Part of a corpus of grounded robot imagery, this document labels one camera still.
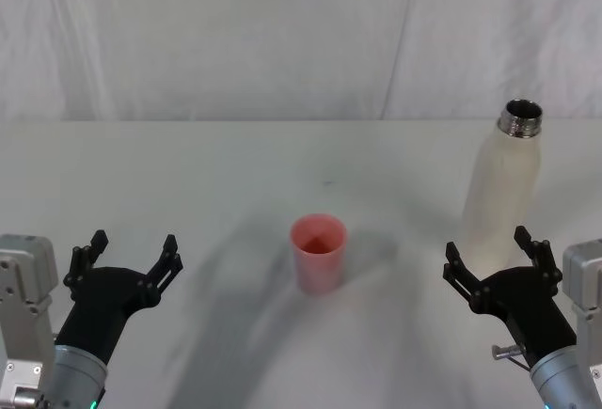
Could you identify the cream vacuum bottle steel neck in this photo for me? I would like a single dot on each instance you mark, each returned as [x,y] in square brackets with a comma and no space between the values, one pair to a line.
[503,183]

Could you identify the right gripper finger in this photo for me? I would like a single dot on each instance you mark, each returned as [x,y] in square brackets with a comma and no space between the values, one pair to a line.
[463,279]
[541,256]

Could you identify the white curtain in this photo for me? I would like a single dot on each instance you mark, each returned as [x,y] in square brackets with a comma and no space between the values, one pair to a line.
[235,28]

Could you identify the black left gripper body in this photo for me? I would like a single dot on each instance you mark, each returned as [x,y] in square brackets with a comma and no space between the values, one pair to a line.
[101,301]

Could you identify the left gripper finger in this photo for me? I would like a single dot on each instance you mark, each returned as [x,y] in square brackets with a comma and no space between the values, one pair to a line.
[164,265]
[81,261]

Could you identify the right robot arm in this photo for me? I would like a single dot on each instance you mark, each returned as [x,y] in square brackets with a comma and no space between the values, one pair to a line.
[571,376]

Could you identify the pink cup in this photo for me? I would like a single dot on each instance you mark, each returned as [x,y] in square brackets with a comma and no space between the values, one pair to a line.
[317,272]

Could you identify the white table cloth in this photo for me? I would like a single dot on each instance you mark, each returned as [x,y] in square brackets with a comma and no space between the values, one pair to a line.
[226,169]

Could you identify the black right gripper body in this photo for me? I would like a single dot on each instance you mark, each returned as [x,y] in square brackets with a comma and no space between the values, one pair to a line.
[529,305]

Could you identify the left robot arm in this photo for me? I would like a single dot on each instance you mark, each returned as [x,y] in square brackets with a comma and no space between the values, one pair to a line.
[75,376]

